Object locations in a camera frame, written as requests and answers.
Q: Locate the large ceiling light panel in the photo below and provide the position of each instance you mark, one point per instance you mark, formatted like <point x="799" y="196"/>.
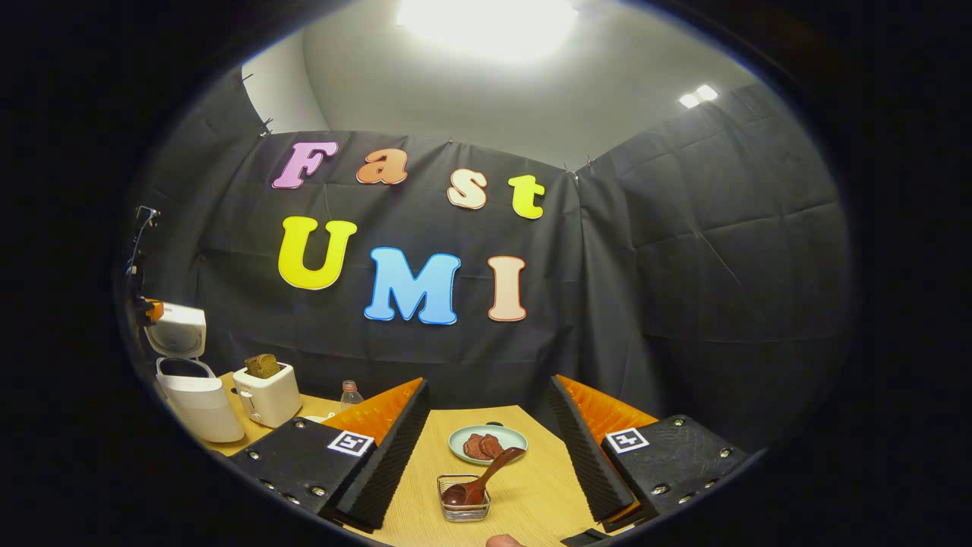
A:
<point x="486" y="23"/>

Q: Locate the white rice cooker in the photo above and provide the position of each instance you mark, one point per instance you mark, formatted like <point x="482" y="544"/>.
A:
<point x="205" y="406"/>

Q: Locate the brown wooden spoon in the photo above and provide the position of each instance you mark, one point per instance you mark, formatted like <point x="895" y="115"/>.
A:
<point x="456" y="495"/>

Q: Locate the black backdrop cloth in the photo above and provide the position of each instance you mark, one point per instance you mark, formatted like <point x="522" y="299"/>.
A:
<point x="683" y="304"/>

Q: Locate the clear plastic bottle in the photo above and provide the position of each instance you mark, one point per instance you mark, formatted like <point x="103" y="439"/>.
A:
<point x="350" y="396"/>

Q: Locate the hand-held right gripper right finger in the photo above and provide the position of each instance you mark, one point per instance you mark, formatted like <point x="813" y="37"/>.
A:
<point x="588" y="463"/>

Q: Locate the pale green plate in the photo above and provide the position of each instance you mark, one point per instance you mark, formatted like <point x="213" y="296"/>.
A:
<point x="512" y="439"/>

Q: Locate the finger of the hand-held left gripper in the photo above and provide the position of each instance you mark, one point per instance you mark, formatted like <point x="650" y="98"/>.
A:
<point x="156" y="310"/>

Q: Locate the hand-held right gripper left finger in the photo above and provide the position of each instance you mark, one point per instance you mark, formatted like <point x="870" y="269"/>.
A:
<point x="383" y="463"/>

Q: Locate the white toaster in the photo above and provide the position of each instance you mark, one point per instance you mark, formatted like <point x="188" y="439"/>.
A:
<point x="269" y="399"/>

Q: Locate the small ceiling light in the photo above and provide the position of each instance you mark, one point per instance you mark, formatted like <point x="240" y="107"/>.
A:
<point x="699" y="95"/>

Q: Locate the brown bread slice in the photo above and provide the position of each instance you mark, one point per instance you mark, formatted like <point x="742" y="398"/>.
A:
<point x="252" y="369"/>
<point x="268" y="365"/>

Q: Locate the brown meat slice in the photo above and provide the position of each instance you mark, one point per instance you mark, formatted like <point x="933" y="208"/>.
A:
<point x="492" y="444"/>
<point x="474" y="447"/>

